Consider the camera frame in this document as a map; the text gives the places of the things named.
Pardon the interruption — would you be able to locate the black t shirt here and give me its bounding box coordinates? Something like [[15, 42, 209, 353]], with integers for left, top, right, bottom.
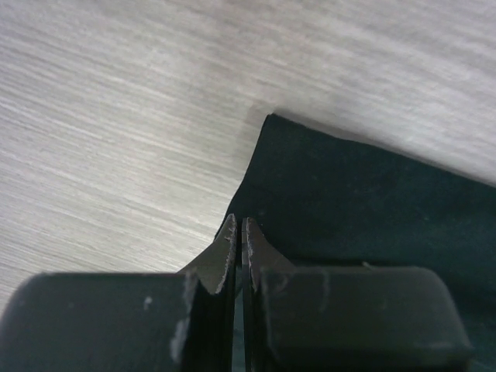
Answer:
[[227, 114, 495, 371]]

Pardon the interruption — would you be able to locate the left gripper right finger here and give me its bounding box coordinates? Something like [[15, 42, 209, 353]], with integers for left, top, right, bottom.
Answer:
[[241, 218, 473, 371]]

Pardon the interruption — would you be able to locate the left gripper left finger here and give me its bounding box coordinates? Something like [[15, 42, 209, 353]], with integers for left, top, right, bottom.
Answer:
[[1, 215, 237, 371]]

